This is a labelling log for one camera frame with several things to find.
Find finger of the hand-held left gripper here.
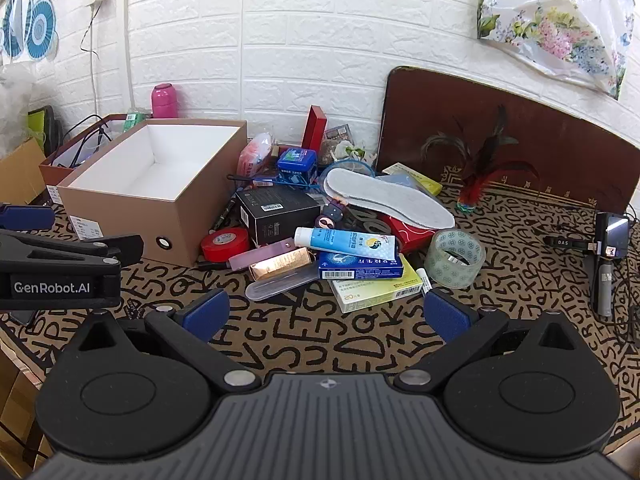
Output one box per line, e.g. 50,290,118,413
0,230,146,267
0,203,57,231

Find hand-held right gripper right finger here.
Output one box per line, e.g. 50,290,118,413
393,287,584,392

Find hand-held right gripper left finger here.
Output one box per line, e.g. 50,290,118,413
75,289,264,394

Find clear tape roll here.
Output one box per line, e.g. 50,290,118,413
424,228,487,290

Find brown cardboard box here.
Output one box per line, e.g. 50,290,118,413
56,119,249,268

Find yellow medicine box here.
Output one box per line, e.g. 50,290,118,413
329,255,425,315

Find gold box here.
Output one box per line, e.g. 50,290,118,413
248,246,317,283

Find blue medicine box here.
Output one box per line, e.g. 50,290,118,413
318,251,405,281

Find plain corrugated cardboard box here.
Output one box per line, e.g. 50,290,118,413
0,137,49,207

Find maroon cardboard box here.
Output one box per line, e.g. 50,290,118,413
39,113,151,192

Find red tape roll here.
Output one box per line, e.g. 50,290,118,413
200,227,251,264

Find clear plastic case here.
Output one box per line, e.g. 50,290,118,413
244,265,321,302

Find pink translucent case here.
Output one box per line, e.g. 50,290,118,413
228,239,296,272

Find red flat packet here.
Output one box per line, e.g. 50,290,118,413
379,214,437,256

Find green and black chair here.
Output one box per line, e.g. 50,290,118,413
27,105,64,157

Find black pen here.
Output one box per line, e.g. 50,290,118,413
211,196,237,234

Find clear plastic bag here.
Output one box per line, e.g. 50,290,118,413
0,64,37,137

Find black product box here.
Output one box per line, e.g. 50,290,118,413
234,185,322,249

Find grey scissors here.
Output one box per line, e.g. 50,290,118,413
348,208,383,234

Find blue and white tube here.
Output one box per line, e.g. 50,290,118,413
293,226,401,257

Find white shoe insole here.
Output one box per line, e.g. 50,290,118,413
323,167,456,231

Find cardboard sheet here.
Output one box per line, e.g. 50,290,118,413
0,349,53,480

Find red feather shuttlecock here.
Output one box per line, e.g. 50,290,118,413
421,104,542,217

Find yellow flat box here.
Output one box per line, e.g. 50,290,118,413
382,162,444,197

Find purple toy figure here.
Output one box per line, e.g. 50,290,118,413
314,197,347,234

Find pink tissue packet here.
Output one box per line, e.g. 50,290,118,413
237,132,275,177

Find pink thermos bottle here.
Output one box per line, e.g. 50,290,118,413
151,83,177,120

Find small blue box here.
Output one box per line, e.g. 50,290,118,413
277,148,319,187

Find white artificial flowers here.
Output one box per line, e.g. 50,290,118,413
334,141,369,164

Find printed snack packet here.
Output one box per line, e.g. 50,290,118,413
322,123,354,161

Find dark brown wooden board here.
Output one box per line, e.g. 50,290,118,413
376,65,640,215

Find red jewelry box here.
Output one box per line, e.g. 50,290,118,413
301,105,329,151

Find floral plastic bag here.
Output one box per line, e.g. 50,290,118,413
477,0,635,102

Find black cables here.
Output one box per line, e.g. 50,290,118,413
52,114,126,168

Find black strap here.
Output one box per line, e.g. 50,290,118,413
544,234,597,252

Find black handheld camera gimbal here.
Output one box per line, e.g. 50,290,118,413
591,211,634,317

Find blue wire ring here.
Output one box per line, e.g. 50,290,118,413
319,157,377,197

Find black wall cable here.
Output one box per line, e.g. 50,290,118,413
80,5,102,117

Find blue fan wall decoration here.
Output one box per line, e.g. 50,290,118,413
0,0,59,64

